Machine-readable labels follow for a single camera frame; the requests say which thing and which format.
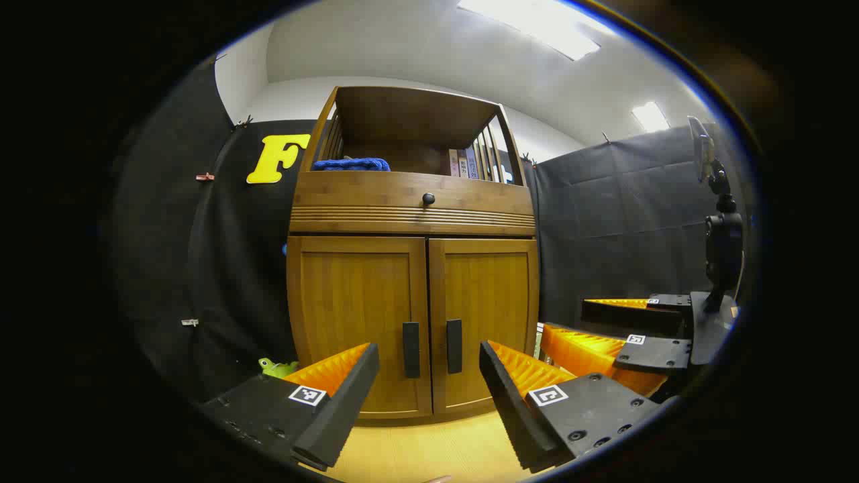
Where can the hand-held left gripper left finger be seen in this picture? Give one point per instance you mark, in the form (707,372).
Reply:
(335,416)

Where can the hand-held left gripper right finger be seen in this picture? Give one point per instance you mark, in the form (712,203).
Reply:
(517,416)

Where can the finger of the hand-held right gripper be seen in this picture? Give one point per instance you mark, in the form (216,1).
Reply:
(631,316)
(654,355)

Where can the wooden shoe cabinet door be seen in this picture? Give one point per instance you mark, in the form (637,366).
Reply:
(356,302)
(493,295)

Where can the wooden double-door shoe cabinet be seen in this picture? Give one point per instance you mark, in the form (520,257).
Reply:
(409,121)

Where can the wooden cabinet drawer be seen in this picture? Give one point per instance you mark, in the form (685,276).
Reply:
(362,198)

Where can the green frog plush toy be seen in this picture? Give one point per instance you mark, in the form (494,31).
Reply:
(278,367)

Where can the small ceiling light panel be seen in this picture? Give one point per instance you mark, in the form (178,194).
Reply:
(649,117)

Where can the blue spine book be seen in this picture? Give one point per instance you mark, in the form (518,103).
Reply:
(472,164)

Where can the brown spine small book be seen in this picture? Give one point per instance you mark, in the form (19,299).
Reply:
(462,164)

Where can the pink spine book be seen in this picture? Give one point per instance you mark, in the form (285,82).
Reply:
(453,163)

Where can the blue folded cloth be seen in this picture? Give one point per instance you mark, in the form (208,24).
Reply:
(352,164)

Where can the large ceiling light panel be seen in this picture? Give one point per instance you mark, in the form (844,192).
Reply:
(537,23)

